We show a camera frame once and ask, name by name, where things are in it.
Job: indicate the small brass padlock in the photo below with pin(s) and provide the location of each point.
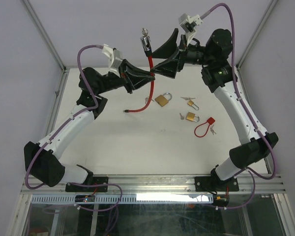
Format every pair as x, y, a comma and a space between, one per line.
191, 103

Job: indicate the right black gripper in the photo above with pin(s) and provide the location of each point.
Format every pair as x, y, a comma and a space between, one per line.
169, 68

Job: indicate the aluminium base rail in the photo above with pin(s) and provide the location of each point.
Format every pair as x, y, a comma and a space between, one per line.
242, 184

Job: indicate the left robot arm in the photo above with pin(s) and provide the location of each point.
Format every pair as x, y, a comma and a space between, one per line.
42, 159

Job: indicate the white slotted cable duct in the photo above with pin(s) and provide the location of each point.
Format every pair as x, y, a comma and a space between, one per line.
140, 198

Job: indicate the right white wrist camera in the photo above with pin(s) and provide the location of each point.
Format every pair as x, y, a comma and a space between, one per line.
189, 25

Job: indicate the silver keys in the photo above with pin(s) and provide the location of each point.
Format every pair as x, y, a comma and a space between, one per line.
212, 130

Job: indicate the red thin-cable padlock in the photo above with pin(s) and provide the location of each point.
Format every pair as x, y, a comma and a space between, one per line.
202, 129

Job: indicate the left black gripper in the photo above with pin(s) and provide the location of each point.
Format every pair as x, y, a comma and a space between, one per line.
139, 77

